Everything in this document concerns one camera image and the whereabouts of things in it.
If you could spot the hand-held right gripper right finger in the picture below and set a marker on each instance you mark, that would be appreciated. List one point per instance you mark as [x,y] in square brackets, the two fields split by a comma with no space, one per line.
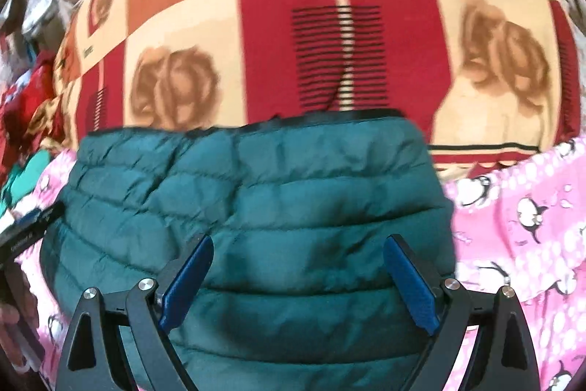
[412,281]

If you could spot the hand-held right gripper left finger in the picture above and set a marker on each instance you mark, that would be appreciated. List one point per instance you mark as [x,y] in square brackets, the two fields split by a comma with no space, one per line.
[187,276]

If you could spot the green puffer jacket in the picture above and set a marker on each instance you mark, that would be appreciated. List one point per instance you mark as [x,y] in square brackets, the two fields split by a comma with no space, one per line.
[297,198]

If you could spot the person's left hand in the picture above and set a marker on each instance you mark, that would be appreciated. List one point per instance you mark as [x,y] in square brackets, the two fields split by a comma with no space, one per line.
[11,320]

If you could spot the teal cloth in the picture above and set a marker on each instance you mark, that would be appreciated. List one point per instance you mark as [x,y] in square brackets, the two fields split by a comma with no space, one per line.
[27,178]

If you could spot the pink penguin printed blanket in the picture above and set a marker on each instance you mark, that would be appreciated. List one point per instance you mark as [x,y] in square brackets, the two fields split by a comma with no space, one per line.
[503,235]

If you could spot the red floral cloth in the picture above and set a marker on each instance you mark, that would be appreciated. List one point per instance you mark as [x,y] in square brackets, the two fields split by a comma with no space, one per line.
[27,107]

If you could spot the red rose printed blanket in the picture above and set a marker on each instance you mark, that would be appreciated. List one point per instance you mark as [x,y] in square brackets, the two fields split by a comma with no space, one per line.
[274,29]

